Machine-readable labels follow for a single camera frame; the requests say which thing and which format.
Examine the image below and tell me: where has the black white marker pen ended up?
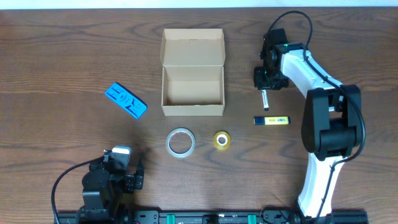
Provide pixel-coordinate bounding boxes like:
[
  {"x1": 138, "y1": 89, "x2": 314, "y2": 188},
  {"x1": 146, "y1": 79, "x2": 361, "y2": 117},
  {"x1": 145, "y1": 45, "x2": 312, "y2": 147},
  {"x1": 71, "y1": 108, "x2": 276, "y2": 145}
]
[{"x1": 261, "y1": 90, "x2": 269, "y2": 111}]

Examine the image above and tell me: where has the yellow highlighter pen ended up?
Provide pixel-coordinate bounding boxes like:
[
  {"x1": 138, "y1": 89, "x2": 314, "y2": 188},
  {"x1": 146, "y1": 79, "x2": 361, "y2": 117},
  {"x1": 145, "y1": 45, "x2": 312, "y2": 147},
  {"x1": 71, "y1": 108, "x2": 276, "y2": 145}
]
[{"x1": 254, "y1": 116, "x2": 290, "y2": 126}]

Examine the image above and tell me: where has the blue plastic tape dispenser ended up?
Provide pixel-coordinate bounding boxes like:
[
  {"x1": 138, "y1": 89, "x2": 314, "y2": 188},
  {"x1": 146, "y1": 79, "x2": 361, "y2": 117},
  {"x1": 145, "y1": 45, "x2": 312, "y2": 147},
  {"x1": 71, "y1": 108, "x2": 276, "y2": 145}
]
[{"x1": 104, "y1": 82, "x2": 148, "y2": 119}]

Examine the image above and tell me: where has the small yellow tape roll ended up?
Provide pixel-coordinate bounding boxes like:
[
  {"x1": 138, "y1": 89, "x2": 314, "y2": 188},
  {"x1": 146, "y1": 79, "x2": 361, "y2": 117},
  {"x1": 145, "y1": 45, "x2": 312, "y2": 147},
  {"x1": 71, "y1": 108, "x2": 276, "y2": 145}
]
[{"x1": 213, "y1": 131, "x2": 231, "y2": 151}]

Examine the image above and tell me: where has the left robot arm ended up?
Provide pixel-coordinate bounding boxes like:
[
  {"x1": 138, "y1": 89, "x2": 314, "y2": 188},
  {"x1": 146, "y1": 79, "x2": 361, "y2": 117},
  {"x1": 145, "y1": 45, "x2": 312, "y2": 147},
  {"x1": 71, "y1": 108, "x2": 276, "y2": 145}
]
[{"x1": 75, "y1": 155, "x2": 144, "y2": 223}]

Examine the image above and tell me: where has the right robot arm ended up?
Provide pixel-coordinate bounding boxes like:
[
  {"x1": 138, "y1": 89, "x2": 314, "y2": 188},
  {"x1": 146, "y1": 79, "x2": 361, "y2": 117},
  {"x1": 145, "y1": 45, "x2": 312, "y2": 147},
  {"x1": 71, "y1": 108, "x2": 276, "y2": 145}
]
[{"x1": 254, "y1": 40, "x2": 366, "y2": 223}]

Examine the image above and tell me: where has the large clear tape roll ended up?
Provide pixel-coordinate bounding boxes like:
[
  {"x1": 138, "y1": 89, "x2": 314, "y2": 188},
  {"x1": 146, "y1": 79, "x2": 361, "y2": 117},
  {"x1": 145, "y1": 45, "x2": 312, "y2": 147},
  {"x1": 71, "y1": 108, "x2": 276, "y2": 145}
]
[{"x1": 165, "y1": 128, "x2": 196, "y2": 159}]

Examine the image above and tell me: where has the open cardboard box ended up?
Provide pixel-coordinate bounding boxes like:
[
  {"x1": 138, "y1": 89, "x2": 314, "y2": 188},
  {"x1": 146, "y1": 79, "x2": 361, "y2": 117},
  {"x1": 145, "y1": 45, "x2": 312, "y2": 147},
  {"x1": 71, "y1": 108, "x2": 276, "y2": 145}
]
[{"x1": 160, "y1": 29, "x2": 226, "y2": 116}]

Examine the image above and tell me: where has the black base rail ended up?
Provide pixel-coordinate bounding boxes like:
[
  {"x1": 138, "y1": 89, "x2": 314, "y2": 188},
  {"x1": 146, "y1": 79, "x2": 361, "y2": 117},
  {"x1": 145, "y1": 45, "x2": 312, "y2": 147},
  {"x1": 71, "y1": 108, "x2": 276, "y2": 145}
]
[{"x1": 58, "y1": 208, "x2": 369, "y2": 224}]

